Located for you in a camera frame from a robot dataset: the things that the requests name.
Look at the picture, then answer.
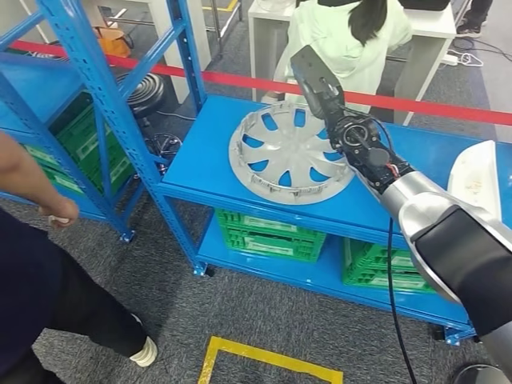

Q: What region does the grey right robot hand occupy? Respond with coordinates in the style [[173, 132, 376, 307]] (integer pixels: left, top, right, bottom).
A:
[[290, 45, 347, 126]]

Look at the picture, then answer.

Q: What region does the person's hand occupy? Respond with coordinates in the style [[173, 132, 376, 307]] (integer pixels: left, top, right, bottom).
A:
[[39, 197, 80, 230]]

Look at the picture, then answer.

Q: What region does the silver plastic wheel hubcap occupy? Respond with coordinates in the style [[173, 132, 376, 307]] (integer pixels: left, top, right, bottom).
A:
[[228, 100, 356, 206]]

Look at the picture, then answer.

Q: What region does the blue steel shelf rack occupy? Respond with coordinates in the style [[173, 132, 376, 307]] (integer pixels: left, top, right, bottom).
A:
[[38, 0, 512, 346], [0, 10, 147, 245]]

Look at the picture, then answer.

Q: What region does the white plastic cover part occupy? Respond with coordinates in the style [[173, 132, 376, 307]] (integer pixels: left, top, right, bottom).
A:
[[447, 140, 503, 221]]

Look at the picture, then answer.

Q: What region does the green folding plastic crate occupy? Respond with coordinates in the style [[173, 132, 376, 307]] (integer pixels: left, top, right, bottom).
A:
[[86, 142, 136, 196], [22, 144, 65, 174], [50, 92, 122, 166], [38, 166, 87, 196], [343, 265, 436, 295], [221, 230, 323, 265], [215, 209, 327, 246], [342, 237, 417, 277]]

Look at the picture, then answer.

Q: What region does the person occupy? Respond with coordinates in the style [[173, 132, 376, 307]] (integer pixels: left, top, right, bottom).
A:
[[0, 132, 159, 384], [273, 0, 413, 115], [456, 0, 495, 37]]

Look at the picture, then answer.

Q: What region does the red barrier tape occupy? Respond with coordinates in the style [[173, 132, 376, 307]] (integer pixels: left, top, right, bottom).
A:
[[8, 39, 512, 127]]

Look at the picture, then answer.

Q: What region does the black tray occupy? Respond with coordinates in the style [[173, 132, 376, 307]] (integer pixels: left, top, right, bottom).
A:
[[399, 0, 452, 13]]

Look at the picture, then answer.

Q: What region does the black round stool chrome base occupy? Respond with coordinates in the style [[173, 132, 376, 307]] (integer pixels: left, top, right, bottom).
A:
[[115, 72, 184, 175]]

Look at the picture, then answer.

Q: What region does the orange object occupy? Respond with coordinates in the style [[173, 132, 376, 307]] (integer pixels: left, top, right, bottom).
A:
[[94, 27, 133, 59]]

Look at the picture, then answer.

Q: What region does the round chrome-rimmed disc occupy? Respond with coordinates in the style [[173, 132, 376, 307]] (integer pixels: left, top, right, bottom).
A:
[[452, 363, 510, 384]]

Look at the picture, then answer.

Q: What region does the white cable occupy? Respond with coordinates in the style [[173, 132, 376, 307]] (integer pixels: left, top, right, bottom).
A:
[[456, 50, 485, 69]]

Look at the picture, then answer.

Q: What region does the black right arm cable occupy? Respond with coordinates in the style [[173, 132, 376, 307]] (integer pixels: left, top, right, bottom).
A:
[[386, 216, 419, 384]]

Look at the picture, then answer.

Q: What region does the black floor cable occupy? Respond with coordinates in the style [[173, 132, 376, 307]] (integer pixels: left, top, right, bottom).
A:
[[452, 35, 512, 62]]

